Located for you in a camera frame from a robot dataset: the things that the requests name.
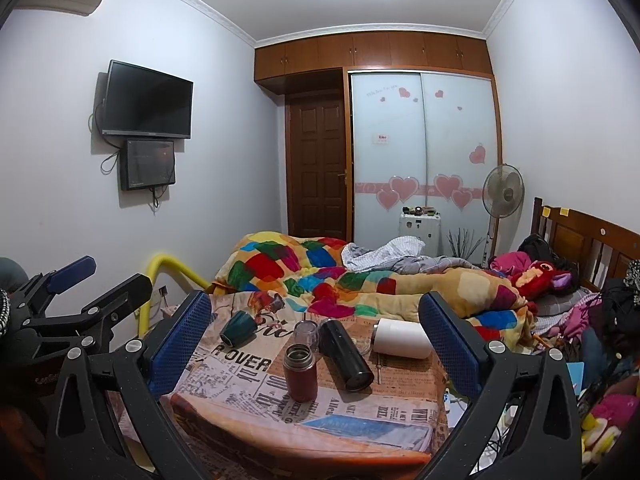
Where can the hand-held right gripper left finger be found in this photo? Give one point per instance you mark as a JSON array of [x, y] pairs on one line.
[[180, 342]]

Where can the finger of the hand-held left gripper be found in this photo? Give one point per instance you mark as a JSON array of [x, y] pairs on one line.
[[70, 272], [127, 290]]

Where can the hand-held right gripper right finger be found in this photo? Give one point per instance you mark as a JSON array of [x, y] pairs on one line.
[[450, 347]]

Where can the dark green cup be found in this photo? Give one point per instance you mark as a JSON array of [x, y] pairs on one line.
[[237, 329]]

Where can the clear glass cup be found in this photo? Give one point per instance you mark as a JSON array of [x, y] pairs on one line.
[[306, 334]]

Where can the small metal screwdriver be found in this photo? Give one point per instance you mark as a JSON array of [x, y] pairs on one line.
[[380, 369]]

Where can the clear glass dish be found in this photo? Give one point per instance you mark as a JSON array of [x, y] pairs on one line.
[[362, 346]]

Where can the bundle of dark twigs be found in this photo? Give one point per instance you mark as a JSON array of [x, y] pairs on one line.
[[465, 247]]

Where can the pink cloth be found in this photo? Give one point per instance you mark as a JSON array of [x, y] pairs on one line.
[[510, 261]]

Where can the grey checked bedsheet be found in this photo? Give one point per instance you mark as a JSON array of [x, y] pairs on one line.
[[400, 255]]

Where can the black thermos bottle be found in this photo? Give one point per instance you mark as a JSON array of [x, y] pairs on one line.
[[342, 352]]

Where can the red plush toy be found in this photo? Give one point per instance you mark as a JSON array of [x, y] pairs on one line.
[[542, 277]]

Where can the newspaper print tablecloth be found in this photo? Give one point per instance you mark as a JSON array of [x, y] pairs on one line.
[[350, 412]]

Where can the red thermos bottle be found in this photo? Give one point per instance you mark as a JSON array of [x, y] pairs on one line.
[[301, 377]]

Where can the black bag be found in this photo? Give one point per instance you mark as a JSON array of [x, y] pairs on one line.
[[542, 250]]

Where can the colourful patchwork quilt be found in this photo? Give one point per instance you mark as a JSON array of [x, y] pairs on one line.
[[300, 270]]

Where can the brown wooden headboard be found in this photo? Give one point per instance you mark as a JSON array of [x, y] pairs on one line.
[[575, 235]]

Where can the white standing fan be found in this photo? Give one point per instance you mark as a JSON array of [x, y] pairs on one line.
[[502, 187]]

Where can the yellow plush toy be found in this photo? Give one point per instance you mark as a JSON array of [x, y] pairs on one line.
[[597, 440]]

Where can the dark cloth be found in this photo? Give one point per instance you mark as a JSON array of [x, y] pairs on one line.
[[622, 295]]

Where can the brown wooden door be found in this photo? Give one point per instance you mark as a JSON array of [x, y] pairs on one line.
[[317, 170]]

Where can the wooden wardrobe with heart stickers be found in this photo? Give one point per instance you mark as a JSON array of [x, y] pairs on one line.
[[425, 125]]

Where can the white air conditioner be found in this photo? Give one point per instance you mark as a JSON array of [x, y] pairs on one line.
[[60, 1]]

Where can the yellow padded rail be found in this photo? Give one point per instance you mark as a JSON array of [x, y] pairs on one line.
[[172, 265]]

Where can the small black wall monitor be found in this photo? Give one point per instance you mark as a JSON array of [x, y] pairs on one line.
[[147, 164]]

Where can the black wall television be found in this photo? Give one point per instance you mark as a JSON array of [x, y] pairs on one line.
[[147, 100]]

